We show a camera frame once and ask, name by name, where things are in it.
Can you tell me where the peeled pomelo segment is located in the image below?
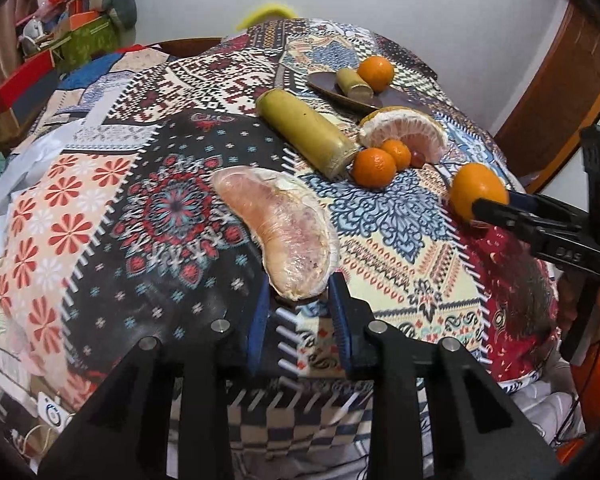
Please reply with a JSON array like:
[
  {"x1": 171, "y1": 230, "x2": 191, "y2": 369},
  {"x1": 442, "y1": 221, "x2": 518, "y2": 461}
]
[{"x1": 210, "y1": 166, "x2": 340, "y2": 302}]

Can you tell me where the pomelo wedge with rind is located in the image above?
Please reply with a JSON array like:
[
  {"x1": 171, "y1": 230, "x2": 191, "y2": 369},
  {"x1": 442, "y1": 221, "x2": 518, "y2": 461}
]
[{"x1": 358, "y1": 106, "x2": 449, "y2": 164}]

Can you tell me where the small mandarin orange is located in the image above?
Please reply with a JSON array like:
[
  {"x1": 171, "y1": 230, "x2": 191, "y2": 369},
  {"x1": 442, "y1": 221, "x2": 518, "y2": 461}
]
[{"x1": 380, "y1": 139, "x2": 412, "y2": 171}]

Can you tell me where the dark oval plate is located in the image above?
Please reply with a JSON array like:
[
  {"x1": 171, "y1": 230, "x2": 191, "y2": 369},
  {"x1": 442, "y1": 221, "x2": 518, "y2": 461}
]
[{"x1": 306, "y1": 72, "x2": 418, "y2": 113}]

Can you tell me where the red flat box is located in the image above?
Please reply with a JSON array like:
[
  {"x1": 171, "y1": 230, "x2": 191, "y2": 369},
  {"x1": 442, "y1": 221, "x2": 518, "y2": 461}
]
[{"x1": 0, "y1": 50, "x2": 56, "y2": 114}]

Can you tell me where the short yellow sugarcane piece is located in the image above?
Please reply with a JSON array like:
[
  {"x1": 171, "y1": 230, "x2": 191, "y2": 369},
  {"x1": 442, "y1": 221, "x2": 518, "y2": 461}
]
[{"x1": 336, "y1": 67, "x2": 374, "y2": 102}]

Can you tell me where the patchwork patterned quilt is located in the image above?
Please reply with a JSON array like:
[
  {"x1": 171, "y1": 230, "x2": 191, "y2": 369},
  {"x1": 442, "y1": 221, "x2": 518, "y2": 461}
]
[{"x1": 0, "y1": 20, "x2": 556, "y2": 458}]

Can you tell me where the dark red grape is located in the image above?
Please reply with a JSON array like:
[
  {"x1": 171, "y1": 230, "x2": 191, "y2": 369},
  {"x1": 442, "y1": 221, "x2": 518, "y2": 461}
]
[{"x1": 411, "y1": 151, "x2": 427, "y2": 169}]

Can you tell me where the small orange fruit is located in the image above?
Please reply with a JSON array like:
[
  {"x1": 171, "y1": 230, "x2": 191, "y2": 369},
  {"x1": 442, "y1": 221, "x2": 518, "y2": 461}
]
[{"x1": 356, "y1": 55, "x2": 394, "y2": 93}]

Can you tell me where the mandarin orange near cane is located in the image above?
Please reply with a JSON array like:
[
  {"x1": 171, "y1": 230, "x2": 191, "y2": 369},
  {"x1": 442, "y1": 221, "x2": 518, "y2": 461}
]
[{"x1": 350, "y1": 148, "x2": 398, "y2": 188}]

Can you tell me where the wooden door frame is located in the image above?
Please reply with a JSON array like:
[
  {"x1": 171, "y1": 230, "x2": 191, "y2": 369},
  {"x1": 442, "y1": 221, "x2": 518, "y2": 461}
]
[{"x1": 495, "y1": 0, "x2": 600, "y2": 193}]

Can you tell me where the long yellow sugarcane piece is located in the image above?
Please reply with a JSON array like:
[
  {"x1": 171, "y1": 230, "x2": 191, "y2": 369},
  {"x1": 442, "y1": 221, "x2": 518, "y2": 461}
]
[{"x1": 256, "y1": 89, "x2": 358, "y2": 180}]

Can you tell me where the yellow fuzzy headboard item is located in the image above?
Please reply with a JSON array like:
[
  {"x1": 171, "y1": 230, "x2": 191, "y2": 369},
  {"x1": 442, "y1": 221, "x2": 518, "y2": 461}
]
[{"x1": 236, "y1": 2, "x2": 299, "y2": 30}]

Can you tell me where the green storage box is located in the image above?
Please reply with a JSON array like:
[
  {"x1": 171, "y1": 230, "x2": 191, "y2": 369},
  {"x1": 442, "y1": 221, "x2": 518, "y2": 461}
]
[{"x1": 50, "y1": 16, "x2": 120, "y2": 74}]

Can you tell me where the large orange with sticker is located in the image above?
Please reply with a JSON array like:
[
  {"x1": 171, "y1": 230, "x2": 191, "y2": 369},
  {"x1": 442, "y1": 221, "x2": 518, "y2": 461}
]
[{"x1": 449, "y1": 162, "x2": 509, "y2": 222}]

